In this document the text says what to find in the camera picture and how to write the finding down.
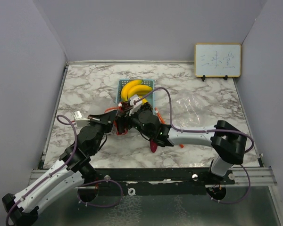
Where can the red grape bunch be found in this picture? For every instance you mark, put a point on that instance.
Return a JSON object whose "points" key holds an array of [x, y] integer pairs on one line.
{"points": [[121, 123]]}

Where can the dark purple grape bunch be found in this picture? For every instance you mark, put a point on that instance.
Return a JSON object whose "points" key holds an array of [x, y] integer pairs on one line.
{"points": [[124, 106]]}

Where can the light blue plastic basket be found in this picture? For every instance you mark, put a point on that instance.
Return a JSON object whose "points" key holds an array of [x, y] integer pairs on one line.
{"points": [[122, 82]]}

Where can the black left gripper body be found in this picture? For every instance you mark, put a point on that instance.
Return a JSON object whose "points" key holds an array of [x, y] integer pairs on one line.
{"points": [[101, 128]]}

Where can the black grape bunch in basket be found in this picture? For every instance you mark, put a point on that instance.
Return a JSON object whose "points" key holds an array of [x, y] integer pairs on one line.
{"points": [[146, 108]]}

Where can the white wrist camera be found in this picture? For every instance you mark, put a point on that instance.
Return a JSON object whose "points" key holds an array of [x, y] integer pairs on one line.
{"points": [[80, 120], [135, 102]]}

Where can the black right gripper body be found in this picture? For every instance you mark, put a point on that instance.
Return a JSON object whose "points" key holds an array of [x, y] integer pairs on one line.
{"points": [[135, 124]]}

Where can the clear orange zipper bag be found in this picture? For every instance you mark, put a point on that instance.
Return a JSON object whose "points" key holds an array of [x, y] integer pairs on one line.
{"points": [[115, 108]]}

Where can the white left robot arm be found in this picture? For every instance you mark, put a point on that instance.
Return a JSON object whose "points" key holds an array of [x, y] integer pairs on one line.
{"points": [[71, 170]]}

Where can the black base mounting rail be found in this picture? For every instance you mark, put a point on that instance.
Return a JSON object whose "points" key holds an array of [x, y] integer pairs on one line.
{"points": [[162, 181]]}

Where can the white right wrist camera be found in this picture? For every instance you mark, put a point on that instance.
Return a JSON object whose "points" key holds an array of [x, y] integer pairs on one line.
{"points": [[135, 102]]}

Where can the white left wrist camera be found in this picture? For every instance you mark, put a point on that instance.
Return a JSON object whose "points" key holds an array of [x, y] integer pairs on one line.
{"points": [[80, 120]]}

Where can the yellow banana bunch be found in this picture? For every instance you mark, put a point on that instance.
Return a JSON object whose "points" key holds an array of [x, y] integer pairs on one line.
{"points": [[134, 87]]}

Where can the small framed whiteboard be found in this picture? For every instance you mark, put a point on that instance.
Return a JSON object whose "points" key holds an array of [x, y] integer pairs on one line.
{"points": [[217, 60]]}

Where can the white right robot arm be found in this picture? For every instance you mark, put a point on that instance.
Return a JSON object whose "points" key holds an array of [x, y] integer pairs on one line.
{"points": [[225, 139]]}

